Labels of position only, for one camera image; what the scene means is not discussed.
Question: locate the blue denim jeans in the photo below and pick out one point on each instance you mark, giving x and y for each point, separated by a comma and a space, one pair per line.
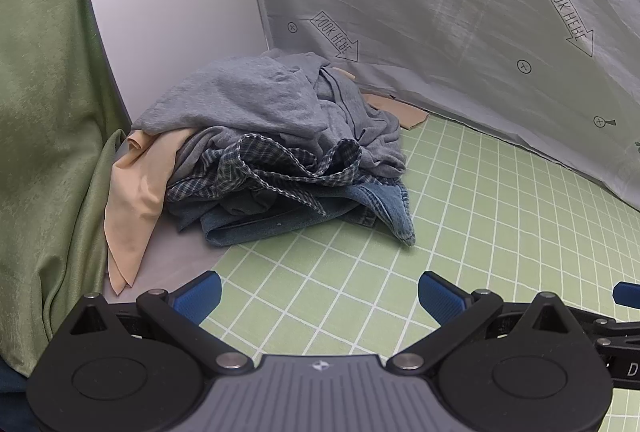
350, 212

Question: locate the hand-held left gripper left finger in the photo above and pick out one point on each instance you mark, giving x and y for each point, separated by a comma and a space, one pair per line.
200, 296

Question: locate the grey carrot print sheet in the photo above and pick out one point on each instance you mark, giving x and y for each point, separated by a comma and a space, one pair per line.
450, 22

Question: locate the beige cloth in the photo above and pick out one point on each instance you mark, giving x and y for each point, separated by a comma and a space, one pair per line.
135, 192

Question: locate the grey sweatshirt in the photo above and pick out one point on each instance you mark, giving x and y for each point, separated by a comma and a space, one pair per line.
235, 97

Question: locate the blue plaid shirt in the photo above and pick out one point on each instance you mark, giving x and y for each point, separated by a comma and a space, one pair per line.
270, 172

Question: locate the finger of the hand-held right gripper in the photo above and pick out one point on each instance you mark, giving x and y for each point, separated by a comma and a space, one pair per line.
628, 293

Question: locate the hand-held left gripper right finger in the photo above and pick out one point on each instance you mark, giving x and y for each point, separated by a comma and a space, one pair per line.
440, 297

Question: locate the green curtain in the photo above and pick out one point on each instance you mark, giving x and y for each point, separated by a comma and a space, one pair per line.
45, 137

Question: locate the grey mattress cover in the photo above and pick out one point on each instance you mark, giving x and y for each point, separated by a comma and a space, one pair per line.
170, 262

